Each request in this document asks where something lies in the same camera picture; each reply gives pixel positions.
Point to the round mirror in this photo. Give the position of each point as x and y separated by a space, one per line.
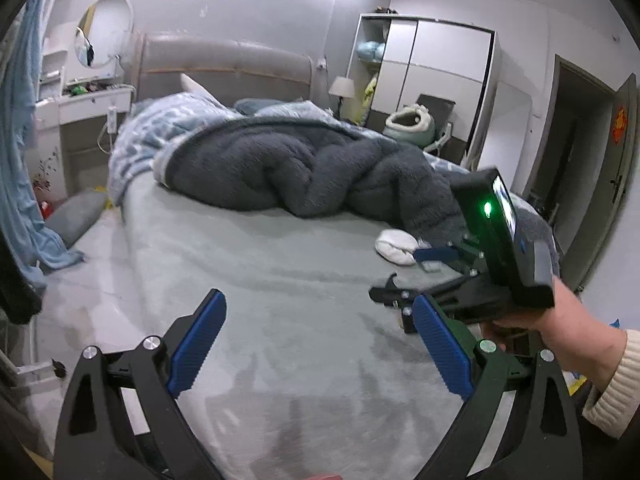
102 30

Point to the white dressing table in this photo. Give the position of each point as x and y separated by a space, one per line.
75 125

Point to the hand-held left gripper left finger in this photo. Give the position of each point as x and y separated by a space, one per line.
197 342

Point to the person's right hand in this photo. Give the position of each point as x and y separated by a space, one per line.
555 325

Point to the clear plastic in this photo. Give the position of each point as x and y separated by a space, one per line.
433 266

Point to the light blue hanging towel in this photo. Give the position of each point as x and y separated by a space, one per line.
25 160

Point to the grey door with red ornament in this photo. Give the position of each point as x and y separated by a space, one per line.
612 185

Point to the white green plush pet bed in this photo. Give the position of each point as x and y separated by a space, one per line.
407 127

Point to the bedside lamp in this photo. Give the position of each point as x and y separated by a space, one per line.
342 87

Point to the teal pillow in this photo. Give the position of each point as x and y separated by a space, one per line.
265 106

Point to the white power strip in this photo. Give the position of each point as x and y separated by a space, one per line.
111 121

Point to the grey chair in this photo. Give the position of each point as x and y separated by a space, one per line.
442 105

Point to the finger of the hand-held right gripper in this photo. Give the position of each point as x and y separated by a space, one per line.
400 295
432 255

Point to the dark grey fluffy blanket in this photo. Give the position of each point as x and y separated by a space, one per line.
280 165

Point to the black hanging garment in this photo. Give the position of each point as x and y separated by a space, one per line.
17 290

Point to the brown door frame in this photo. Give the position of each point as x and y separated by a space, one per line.
562 110

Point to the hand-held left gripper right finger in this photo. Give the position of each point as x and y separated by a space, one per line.
442 345

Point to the bed with grey headboard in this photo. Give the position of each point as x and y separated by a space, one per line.
280 310

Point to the white pillow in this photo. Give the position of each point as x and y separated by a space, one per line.
196 89

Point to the white wardrobe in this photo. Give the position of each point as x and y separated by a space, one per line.
440 60

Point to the white sock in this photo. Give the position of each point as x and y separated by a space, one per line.
395 250

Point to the yellow green garment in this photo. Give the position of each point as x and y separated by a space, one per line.
371 91

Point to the metal clothes rack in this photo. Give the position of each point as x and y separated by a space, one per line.
40 369

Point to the grey floor cushion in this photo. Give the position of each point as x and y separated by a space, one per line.
75 217

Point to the light blue bundle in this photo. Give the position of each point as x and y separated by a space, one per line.
371 51

